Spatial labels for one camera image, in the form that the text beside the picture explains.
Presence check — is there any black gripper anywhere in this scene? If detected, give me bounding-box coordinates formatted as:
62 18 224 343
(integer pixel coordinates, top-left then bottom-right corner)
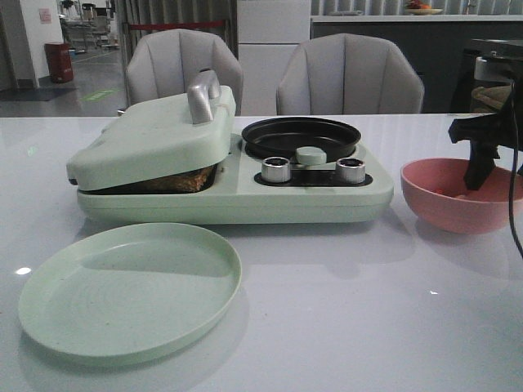
449 83 522 190

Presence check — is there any pink plastic bowl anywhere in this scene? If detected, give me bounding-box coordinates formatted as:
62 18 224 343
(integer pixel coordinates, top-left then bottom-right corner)
400 158 511 234

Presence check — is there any bread slice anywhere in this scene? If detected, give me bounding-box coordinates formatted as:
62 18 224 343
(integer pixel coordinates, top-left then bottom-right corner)
132 165 216 193

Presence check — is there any mint green breakfast maker base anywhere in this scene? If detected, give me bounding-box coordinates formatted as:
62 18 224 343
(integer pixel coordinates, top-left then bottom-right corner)
77 132 394 225

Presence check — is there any beige sofa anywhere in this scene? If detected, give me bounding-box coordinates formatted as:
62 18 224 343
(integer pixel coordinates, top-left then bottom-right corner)
471 86 511 113

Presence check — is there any dark grey washing machine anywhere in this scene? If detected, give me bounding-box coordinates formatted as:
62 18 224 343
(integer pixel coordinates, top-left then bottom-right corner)
449 38 522 113

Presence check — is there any grey kitchen counter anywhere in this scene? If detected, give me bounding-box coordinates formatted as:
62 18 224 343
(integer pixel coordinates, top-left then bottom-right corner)
311 15 522 113

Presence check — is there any right silver control knob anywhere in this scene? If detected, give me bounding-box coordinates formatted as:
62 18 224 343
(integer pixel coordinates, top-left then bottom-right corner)
334 158 366 185

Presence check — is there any silver control knob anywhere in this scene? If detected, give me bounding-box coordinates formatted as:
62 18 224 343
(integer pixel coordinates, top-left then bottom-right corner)
334 158 366 185
261 157 292 184

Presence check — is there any fruit plate on counter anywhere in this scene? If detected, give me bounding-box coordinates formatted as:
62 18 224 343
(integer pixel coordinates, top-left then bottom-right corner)
405 0 443 16

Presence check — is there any right grey upholstered chair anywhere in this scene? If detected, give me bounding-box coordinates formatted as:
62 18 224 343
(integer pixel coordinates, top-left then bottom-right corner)
276 33 424 115

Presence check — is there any grey upholstered chair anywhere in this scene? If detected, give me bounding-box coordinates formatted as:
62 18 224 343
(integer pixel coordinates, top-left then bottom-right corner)
276 33 424 115
125 29 244 116

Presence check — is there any black round frying pan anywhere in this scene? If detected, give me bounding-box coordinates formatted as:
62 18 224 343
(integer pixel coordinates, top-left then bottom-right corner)
241 117 361 162

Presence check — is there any left silver control knob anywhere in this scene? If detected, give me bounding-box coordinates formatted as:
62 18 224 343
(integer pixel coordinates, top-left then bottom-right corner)
261 157 292 184

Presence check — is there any white refrigerator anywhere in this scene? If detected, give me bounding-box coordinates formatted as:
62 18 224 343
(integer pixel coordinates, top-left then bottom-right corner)
237 1 311 116

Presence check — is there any red barrier belt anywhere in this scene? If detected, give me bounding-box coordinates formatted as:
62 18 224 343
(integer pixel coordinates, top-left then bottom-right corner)
127 20 227 31

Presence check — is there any left grey upholstered chair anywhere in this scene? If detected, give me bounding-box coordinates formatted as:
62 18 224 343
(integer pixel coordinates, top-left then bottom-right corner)
125 29 244 116

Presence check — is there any mint green round plate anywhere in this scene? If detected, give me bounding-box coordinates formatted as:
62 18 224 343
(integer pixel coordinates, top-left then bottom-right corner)
18 223 242 367

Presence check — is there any red trash bin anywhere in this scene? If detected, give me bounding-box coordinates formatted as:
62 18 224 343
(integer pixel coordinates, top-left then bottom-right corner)
44 42 74 83

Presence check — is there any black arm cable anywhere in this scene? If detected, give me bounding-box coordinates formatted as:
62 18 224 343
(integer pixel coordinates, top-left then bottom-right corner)
506 79 523 261

